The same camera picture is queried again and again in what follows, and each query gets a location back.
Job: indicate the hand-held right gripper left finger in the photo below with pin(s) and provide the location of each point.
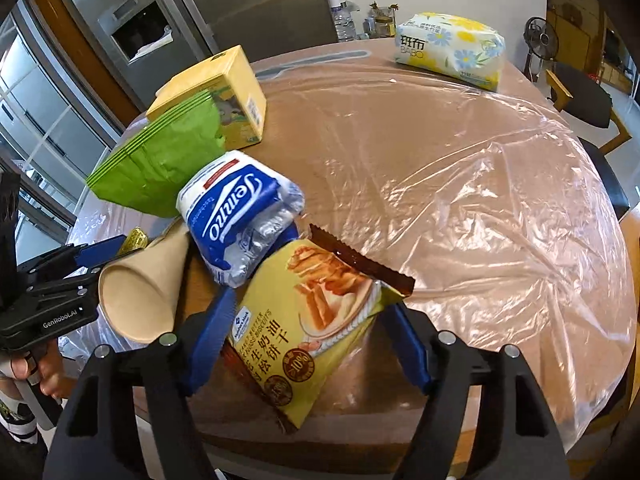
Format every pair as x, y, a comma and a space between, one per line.
215, 330

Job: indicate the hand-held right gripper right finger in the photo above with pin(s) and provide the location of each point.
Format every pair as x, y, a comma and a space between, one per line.
410, 350

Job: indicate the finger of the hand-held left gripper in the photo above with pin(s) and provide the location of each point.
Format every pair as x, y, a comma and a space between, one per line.
100, 252
65, 290

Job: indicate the brown paper cup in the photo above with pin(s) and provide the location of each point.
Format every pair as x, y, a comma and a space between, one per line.
140, 290

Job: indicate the yellow biscuit packet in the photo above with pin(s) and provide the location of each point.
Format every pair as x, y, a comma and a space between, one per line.
310, 310

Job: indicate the green paper bag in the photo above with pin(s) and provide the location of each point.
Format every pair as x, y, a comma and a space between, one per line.
160, 160

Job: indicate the yellow cardboard box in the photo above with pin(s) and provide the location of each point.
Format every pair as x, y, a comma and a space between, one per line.
230, 75

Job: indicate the person's left hand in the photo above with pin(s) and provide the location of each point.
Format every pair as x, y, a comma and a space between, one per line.
47, 370

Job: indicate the small gold wrapper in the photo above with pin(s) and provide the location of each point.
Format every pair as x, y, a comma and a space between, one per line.
134, 240

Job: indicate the blue and white tissue pack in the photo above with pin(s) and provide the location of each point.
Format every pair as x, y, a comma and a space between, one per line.
225, 205

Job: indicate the glass sliding door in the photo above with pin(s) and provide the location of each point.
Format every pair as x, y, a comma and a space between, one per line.
45, 125

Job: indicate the stainless steel fridge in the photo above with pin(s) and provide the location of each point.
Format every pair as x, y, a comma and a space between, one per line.
250, 0

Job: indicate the wooden chair with black seat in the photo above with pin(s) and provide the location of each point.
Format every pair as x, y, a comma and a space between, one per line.
580, 95

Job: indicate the flower print tissue pack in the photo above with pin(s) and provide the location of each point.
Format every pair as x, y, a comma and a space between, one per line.
450, 45

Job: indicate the glass jar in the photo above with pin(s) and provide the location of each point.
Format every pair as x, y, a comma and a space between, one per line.
384, 20

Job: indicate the clear water bottle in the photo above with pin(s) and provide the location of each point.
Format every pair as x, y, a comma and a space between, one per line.
345, 25

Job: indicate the black standing fan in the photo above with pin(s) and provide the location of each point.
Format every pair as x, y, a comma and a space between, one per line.
540, 35

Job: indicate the wooden cabinet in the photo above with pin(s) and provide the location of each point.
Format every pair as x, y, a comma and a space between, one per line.
570, 25

